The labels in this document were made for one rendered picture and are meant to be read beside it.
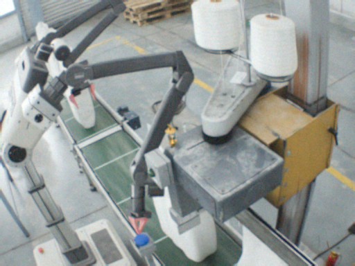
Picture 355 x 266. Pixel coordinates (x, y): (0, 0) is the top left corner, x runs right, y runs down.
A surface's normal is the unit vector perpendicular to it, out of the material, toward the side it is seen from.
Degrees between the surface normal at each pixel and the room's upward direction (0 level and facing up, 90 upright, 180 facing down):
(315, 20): 90
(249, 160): 0
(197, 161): 0
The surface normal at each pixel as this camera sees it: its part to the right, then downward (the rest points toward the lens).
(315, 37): 0.53, 0.44
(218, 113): -0.13, -0.80
